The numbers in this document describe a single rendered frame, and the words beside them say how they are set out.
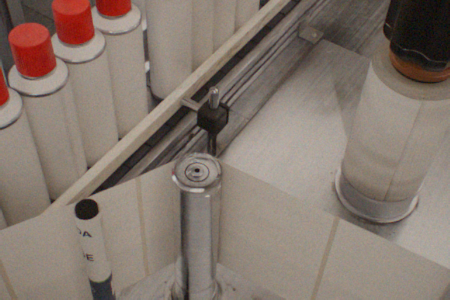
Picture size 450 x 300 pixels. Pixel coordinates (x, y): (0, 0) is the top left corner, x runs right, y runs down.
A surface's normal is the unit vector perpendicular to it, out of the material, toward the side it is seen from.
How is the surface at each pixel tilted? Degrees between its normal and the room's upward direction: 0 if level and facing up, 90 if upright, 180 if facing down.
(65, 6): 2
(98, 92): 90
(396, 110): 91
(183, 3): 90
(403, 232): 0
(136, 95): 90
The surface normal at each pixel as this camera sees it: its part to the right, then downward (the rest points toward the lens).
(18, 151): 0.71, 0.55
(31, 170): 0.87, 0.40
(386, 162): -0.38, 0.70
